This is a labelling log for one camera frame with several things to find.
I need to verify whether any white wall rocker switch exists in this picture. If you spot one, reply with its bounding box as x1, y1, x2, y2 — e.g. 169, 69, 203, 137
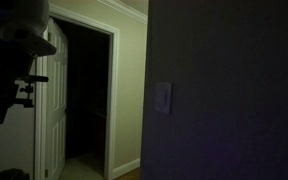
154, 81, 173, 115

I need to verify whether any white door frame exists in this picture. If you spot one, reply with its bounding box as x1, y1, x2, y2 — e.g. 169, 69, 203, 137
33, 3, 121, 180

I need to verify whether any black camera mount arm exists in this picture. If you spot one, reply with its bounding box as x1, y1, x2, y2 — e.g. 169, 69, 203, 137
11, 83, 36, 109

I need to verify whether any white baseboard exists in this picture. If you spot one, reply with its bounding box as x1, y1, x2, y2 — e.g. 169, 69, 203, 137
111, 157, 141, 180

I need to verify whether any white panelled door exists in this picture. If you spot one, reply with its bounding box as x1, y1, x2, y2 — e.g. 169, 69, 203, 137
44, 17, 69, 180

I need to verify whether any white crown molding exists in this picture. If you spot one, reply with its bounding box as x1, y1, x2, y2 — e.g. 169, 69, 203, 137
97, 0, 149, 26

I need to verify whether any black bar stereo camera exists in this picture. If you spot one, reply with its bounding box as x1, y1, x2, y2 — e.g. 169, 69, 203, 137
15, 75, 50, 84

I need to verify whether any dark bag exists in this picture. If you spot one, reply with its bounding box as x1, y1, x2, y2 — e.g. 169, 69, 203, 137
0, 168, 31, 180

